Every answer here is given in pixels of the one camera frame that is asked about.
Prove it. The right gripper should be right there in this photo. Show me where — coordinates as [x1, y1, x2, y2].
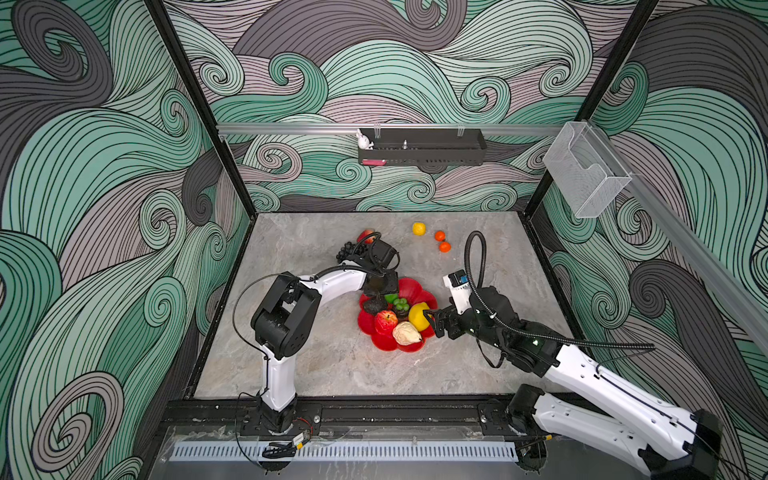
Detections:
[423, 294, 510, 354]

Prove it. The large yellow lemon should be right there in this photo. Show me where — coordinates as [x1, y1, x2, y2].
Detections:
[408, 302, 430, 332]

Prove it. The beige pear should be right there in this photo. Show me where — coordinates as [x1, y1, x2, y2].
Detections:
[392, 322, 422, 347]

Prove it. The red flower-shaped fruit bowl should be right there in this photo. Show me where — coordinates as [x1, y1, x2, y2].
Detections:
[357, 278, 437, 353]

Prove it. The small yellow lemon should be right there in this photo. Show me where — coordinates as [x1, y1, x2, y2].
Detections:
[412, 222, 426, 236]

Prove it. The red apple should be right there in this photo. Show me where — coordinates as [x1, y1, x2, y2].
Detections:
[374, 310, 399, 336]

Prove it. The dark purple mangosteen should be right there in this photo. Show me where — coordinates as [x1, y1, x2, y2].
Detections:
[392, 298, 410, 320]

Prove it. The dark avocado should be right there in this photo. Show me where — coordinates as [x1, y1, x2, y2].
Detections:
[362, 296, 389, 316]

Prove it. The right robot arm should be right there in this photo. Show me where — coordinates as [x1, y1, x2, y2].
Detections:
[424, 230, 748, 479]

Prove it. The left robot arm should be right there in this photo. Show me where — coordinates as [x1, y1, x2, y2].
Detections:
[240, 231, 401, 430]

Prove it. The red strawberry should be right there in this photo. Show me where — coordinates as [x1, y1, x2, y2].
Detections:
[357, 229, 375, 244]

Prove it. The black grape bunch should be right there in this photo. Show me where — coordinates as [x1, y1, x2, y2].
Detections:
[336, 242, 358, 264]

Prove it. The white figurine on shelf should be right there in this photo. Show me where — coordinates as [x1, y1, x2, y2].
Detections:
[355, 129, 374, 150]

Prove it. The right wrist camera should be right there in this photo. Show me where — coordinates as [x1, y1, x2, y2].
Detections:
[443, 269, 472, 315]

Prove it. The black wall shelf tray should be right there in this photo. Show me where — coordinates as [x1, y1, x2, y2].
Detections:
[358, 129, 488, 169]

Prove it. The aluminium wall rail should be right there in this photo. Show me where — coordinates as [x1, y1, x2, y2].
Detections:
[216, 122, 563, 137]

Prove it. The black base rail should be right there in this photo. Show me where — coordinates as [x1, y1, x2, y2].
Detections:
[161, 394, 513, 426]

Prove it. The clear plastic wall bin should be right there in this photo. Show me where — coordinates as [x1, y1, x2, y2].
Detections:
[544, 121, 631, 219]

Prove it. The white slotted cable duct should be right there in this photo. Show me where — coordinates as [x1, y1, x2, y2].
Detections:
[169, 440, 518, 463]

